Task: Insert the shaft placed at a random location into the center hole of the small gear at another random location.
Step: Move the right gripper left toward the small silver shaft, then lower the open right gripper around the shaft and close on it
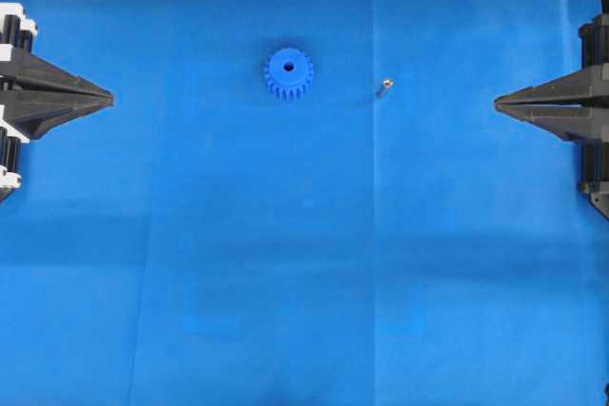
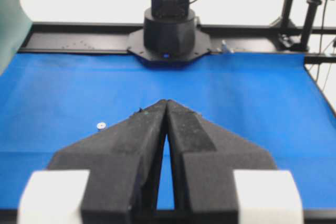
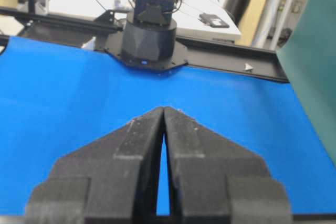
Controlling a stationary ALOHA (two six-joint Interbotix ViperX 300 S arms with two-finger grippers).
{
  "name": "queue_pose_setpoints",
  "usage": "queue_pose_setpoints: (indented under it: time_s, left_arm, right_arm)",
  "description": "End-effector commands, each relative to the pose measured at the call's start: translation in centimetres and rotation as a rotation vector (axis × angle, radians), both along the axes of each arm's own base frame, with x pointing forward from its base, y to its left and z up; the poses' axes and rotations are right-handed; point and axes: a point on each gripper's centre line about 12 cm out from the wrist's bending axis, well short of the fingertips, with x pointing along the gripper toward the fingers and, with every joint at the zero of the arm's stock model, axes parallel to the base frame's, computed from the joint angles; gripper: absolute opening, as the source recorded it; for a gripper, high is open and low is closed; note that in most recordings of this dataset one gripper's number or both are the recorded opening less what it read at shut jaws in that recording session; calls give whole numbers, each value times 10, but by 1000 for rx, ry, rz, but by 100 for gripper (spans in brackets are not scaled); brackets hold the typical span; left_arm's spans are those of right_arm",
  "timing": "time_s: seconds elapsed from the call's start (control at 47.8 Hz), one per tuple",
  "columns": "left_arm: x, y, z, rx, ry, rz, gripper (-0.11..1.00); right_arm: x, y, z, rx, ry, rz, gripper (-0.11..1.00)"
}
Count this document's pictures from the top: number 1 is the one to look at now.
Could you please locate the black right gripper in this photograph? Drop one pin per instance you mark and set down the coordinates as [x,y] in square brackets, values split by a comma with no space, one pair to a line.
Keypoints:
[589,125]

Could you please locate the blue cloth mat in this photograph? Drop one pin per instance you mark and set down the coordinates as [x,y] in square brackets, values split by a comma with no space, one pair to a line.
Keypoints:
[202,242]

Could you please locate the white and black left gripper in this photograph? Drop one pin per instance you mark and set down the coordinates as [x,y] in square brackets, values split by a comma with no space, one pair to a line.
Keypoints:
[30,114]

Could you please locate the small blue plastic gear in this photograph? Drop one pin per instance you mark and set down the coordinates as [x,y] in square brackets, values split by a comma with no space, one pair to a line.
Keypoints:
[289,73]

